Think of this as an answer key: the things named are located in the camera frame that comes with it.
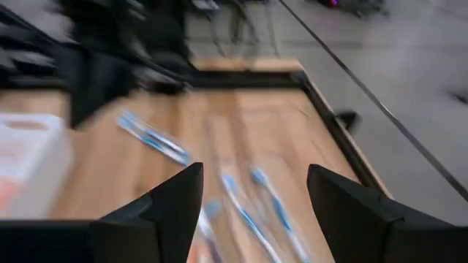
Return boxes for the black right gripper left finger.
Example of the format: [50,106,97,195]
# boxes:
[0,162,204,263]

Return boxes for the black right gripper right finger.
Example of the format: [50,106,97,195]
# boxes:
[306,164,468,263]

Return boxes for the white plastic bin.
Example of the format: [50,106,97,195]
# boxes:
[0,112,73,220]

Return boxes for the orange white wrapped toothbrush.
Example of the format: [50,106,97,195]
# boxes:
[186,243,205,263]

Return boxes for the blue white wrapped toothbrush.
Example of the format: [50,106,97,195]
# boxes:
[250,166,314,263]
[218,171,284,263]

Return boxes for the black table clamp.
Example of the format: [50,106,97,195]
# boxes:
[333,110,362,133]

